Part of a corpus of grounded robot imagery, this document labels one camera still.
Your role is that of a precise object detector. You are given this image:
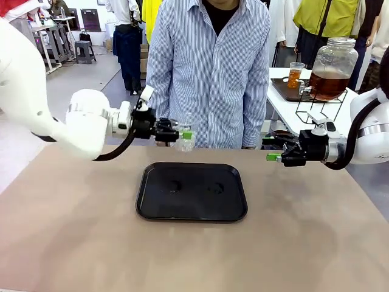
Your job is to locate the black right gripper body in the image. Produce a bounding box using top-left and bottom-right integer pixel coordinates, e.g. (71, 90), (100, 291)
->
(299, 130), (329, 167)

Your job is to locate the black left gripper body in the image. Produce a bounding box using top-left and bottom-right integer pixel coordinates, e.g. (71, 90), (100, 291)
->
(131, 106), (158, 141)

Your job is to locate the short clear iced cup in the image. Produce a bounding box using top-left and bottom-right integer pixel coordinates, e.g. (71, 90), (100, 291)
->
(173, 112), (197, 154)

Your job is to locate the tall clear iced cup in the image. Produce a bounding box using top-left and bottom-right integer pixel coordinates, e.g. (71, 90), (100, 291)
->
(289, 61), (306, 89)

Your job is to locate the person's left forearm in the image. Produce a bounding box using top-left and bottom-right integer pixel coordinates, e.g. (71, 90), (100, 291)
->
(243, 75), (269, 145)

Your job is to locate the person's right forearm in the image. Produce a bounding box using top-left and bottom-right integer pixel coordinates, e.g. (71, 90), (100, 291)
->
(145, 72), (171, 122)

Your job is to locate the white side table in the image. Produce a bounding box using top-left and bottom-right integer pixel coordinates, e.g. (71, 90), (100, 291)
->
(266, 67), (359, 136)

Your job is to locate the black tray under dispenser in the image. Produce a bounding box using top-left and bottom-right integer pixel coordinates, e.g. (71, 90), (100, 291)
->
(270, 77), (332, 103)

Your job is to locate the brown cardboard box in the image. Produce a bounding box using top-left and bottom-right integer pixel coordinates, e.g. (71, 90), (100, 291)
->
(140, 44), (150, 74)

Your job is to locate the person in striped shirt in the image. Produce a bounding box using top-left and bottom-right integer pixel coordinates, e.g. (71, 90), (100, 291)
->
(145, 0), (272, 150)

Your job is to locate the black serving tray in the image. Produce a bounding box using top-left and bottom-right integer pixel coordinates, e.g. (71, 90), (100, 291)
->
(135, 162), (249, 222)

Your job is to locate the glass tea dispenser jar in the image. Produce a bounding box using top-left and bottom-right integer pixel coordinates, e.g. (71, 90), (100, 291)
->
(299, 36), (359, 102)

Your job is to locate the grey plastic stool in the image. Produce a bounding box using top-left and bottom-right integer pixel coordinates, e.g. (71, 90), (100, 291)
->
(74, 40), (97, 64)

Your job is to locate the yellow hanging garment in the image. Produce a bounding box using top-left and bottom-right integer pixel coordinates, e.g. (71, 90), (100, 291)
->
(142, 0), (157, 45)

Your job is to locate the black framed board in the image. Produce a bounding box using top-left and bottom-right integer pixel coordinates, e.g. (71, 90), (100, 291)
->
(80, 9), (103, 33)

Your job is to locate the yellow-green jacket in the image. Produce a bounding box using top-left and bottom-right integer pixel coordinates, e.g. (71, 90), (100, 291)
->
(293, 0), (359, 39)

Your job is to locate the white workshop desk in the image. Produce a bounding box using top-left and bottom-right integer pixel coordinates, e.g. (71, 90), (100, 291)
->
(30, 16), (77, 72)

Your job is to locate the bystander in dark trousers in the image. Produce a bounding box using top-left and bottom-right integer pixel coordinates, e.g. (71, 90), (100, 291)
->
(357, 0), (389, 92)

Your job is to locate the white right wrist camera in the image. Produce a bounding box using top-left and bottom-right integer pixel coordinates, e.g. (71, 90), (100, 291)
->
(306, 111), (337, 132)

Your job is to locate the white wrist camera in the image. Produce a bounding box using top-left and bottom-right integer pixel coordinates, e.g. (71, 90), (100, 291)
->
(306, 111), (337, 132)
(136, 86), (156, 112)

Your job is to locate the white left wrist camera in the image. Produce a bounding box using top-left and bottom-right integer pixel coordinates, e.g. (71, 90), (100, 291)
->
(136, 86), (156, 112)

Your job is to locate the black wire dispenser stand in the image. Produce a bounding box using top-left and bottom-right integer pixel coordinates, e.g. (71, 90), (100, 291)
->
(296, 89), (349, 125)

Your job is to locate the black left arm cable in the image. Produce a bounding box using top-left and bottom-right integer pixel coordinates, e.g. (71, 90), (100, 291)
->
(92, 129), (137, 162)

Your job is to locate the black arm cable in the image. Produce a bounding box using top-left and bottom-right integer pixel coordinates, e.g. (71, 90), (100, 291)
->
(92, 129), (137, 162)
(323, 99), (384, 171)

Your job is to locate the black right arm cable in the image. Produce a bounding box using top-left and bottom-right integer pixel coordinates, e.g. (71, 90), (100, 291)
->
(323, 99), (384, 171)

